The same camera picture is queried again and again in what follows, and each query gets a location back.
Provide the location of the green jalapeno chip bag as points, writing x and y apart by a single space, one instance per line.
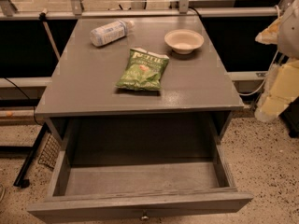
143 71

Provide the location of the black floor stand bar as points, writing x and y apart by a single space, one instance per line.
21 181

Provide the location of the open grey top drawer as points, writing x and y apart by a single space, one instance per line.
121 166

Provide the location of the white plastic bottle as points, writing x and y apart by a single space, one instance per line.
111 32

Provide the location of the white paper bowl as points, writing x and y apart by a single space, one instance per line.
184 41

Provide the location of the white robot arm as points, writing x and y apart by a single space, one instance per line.
283 32

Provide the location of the wire mesh basket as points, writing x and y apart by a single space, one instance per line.
49 153

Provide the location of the metal frame rail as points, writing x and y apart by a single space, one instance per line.
204 12

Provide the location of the grey wooden cabinet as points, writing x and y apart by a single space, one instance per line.
84 80

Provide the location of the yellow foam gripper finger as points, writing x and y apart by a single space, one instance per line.
280 89

